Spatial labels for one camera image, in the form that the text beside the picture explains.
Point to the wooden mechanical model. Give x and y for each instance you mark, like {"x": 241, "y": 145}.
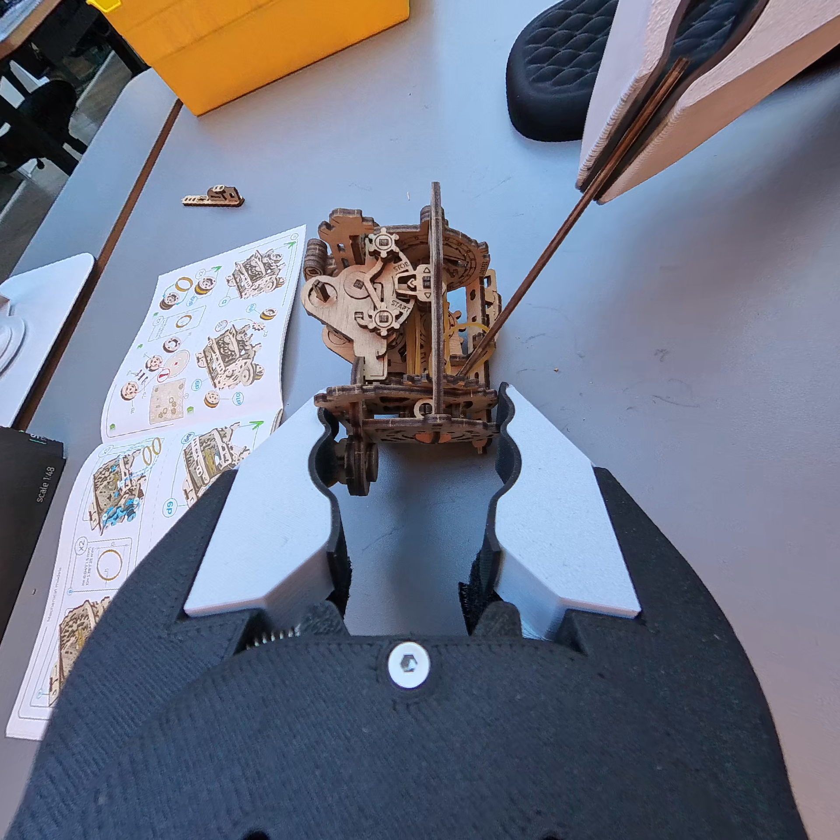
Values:
{"x": 367, "y": 295}

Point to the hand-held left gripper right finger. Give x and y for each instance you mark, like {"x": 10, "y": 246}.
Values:
{"x": 558, "y": 525}

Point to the yellow rubber band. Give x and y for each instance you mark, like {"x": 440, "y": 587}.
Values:
{"x": 479, "y": 325}

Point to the yellow box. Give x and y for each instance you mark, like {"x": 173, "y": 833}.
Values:
{"x": 262, "y": 52}

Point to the black model kit box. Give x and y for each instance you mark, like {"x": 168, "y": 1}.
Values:
{"x": 29, "y": 525}

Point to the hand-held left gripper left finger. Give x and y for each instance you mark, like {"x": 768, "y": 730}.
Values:
{"x": 269, "y": 525}

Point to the small wooden model part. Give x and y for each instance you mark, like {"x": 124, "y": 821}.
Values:
{"x": 216, "y": 197}

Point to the thin wooden stick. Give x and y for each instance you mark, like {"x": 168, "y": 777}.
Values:
{"x": 525, "y": 286}

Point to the open instruction booklet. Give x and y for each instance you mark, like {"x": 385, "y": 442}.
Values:
{"x": 262, "y": 341}

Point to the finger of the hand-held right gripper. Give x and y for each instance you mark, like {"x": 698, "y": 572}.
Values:
{"x": 754, "y": 85}
{"x": 623, "y": 85}

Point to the black office chair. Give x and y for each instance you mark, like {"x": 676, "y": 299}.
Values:
{"x": 46, "y": 118}

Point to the white round disc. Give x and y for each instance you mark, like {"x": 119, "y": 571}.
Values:
{"x": 10, "y": 341}

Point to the black quilted pad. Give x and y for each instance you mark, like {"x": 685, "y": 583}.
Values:
{"x": 551, "y": 72}

